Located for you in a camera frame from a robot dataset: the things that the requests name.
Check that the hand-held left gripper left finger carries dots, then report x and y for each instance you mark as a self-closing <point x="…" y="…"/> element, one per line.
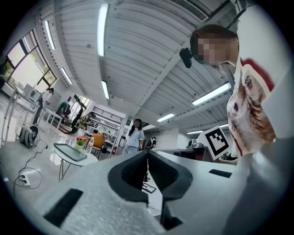
<point x="96" y="195"/>

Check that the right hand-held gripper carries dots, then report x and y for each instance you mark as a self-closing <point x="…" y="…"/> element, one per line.
<point x="217" y="142"/>

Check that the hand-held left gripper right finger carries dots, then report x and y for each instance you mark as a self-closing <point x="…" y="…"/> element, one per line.
<point x="202" y="195"/>

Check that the clear plastic cup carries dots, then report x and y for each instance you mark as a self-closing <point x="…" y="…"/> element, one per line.
<point x="83" y="155"/>

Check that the long ceiling light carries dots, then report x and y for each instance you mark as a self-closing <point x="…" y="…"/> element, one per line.
<point x="165" y="117"/>
<point x="194" y="132"/>
<point x="211" y="94"/>
<point x="224" y="125"/>
<point x="50" y="34"/>
<point x="66" y="75"/>
<point x="105" y="90"/>
<point x="102" y="29"/>

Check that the round white table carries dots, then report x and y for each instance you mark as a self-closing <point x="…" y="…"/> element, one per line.
<point x="89" y="159"/>

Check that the person's white cat-print shirt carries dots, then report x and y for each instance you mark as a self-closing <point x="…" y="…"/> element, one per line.
<point x="248" y="114"/>

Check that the red fire extinguisher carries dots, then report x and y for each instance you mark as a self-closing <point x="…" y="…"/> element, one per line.
<point x="114" y="151"/>

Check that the clear water bottle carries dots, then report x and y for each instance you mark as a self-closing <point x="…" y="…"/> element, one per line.
<point x="90" y="145"/>

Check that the orange chair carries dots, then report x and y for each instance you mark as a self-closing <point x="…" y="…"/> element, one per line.
<point x="98" y="141"/>

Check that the red flowers in white pot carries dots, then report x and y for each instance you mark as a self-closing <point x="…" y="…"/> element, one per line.
<point x="80" y="142"/>

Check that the white storage shelf rack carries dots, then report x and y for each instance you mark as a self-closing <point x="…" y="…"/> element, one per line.
<point x="108" y="124"/>

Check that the white power strip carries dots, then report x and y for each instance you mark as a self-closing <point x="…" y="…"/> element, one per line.
<point x="25" y="181"/>

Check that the white metal-leg table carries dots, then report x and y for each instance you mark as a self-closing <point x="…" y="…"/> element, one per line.
<point x="54" y="114"/>
<point x="23" y="99"/>

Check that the grey backpack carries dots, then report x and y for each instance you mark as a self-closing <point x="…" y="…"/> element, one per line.
<point x="25" y="137"/>

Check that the green hanging jacket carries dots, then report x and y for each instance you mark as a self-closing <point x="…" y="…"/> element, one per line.
<point x="63" y="109"/>

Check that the person's head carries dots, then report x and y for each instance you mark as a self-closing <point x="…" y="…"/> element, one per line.
<point x="218" y="48"/>

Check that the white microwave oven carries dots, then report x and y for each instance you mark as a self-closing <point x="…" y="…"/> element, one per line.
<point x="34" y="95"/>

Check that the ceiling air vent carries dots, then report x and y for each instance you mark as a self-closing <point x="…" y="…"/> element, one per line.
<point x="190" y="9"/>

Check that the large black-framed window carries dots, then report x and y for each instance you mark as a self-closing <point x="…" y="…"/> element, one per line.
<point x="25" y="66"/>

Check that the black picture frame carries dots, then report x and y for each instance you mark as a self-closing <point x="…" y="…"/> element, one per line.
<point x="149" y="188"/>

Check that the black head camera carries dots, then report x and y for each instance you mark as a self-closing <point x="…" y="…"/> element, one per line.
<point x="186" y="58"/>

